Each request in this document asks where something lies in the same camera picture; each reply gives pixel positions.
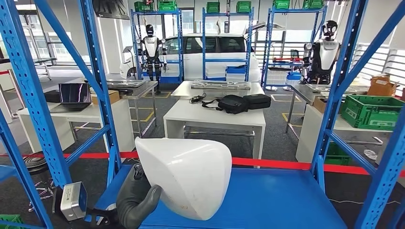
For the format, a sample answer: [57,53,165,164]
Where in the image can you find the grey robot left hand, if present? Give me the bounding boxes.
[116,163,162,229]

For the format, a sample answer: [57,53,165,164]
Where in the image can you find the white plastic car part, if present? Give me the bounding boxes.
[135,136,233,221]

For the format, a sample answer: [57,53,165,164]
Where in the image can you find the blue metal shelf rack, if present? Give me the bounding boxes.
[202,7,255,82]
[261,5,328,87]
[0,0,405,229]
[130,9,184,84]
[0,109,54,229]

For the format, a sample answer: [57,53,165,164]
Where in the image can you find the white table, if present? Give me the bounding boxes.
[163,99,266,160]
[16,99,136,154]
[295,104,394,165]

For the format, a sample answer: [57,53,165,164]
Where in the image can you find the small cardboard box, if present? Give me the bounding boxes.
[91,90,121,105]
[313,96,328,114]

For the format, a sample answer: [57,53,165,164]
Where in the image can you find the black round base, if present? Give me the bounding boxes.
[22,151,50,176]

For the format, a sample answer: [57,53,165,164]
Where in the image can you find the grey metal panel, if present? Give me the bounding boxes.
[190,80,251,90]
[106,79,147,89]
[305,83,369,94]

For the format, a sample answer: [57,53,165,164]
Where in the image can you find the black laptop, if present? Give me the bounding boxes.
[50,83,92,114]

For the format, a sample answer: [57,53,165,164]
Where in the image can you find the black carry case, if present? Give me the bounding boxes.
[243,94,272,111]
[43,90,61,104]

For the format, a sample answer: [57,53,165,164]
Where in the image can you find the red barrier tape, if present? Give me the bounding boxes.
[0,151,405,177]

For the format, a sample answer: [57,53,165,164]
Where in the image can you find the white car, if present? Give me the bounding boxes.
[119,33,262,83]

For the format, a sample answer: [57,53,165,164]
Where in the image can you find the tablet on floor stand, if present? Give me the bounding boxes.
[122,46,136,80]

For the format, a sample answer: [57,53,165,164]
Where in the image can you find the white storage bin stack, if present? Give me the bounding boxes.
[205,64,227,79]

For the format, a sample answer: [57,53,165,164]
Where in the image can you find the black white humanoid robot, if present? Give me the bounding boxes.
[137,24,168,94]
[300,20,341,85]

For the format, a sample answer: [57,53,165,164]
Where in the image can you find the steel trolley table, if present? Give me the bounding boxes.
[32,57,58,80]

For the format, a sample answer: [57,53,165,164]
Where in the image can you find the black hanging screen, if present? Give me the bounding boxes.
[92,0,130,21]

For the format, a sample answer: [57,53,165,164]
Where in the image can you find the black hanging pendant control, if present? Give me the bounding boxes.
[224,0,231,34]

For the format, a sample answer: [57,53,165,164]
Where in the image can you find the large cardboard box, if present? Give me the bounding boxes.
[367,73,400,97]

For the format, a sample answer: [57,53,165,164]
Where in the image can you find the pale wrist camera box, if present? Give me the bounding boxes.
[60,181,87,222]

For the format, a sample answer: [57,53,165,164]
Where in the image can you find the coiled floor cable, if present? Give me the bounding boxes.
[28,180,56,212]

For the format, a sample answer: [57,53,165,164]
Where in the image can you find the black cable bundle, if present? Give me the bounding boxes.
[189,93,207,104]

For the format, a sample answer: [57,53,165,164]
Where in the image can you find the white floor cable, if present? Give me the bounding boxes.
[329,198,401,206]

